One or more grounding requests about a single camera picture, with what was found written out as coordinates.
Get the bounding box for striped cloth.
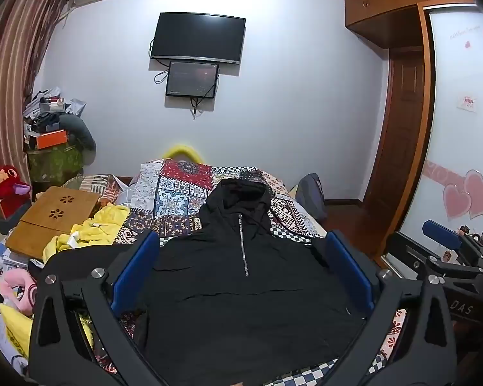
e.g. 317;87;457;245
70;174;123;206

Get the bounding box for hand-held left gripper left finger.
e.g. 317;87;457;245
27;231;162;386

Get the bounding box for wooden overhead cabinet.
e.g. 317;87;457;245
343;0;479;49

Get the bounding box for dark grey cushion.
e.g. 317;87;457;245
58;113;97;165

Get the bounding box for pink plush toy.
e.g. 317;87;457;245
0;267;39;316

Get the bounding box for orange box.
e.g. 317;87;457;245
36;130;69;149

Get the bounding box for printed magazines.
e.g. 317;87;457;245
0;241;29;290

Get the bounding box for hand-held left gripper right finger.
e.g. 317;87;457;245
324;231;457;386

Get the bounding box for black wall television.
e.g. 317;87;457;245
150;12;246;66

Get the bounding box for yellow ring cushion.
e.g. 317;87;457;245
162;143;204;164

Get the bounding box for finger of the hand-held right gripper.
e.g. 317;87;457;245
386;232;483;286
422;220;483;266

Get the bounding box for pile of clutter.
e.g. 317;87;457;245
23;86;87;133

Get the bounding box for red striped curtain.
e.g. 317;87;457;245
0;0;77;226

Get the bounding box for yellow garment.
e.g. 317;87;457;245
42;203;131;264

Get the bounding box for red plush parrot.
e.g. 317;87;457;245
0;165;33;218

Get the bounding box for patchwork printed blanket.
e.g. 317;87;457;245
92;159;407;386

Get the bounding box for wooden lap desk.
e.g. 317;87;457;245
5;186;101;260

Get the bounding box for grey backpack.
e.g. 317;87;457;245
296;173;327;222

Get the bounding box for black zip hoodie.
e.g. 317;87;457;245
28;179;381;384

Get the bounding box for small black wall monitor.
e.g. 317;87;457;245
165;61;220;99

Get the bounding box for black television cable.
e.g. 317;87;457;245
148;39;170;85

